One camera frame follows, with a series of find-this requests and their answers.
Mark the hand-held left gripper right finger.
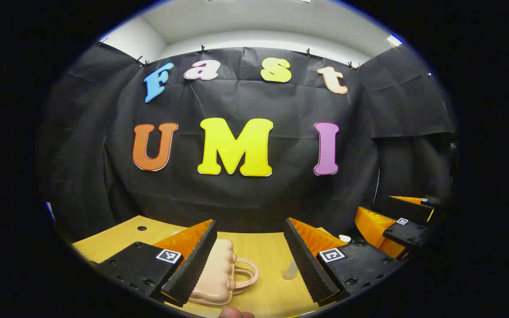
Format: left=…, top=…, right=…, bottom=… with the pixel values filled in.
left=284, top=217, right=403, bottom=306

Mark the pink suitcase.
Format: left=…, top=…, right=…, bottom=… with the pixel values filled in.
left=188, top=239, right=260, bottom=307

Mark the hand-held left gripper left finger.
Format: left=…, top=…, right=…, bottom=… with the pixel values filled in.
left=98, top=220, right=218, bottom=307

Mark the black backdrop cloth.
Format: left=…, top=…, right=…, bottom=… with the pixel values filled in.
left=38, top=42, right=458, bottom=241

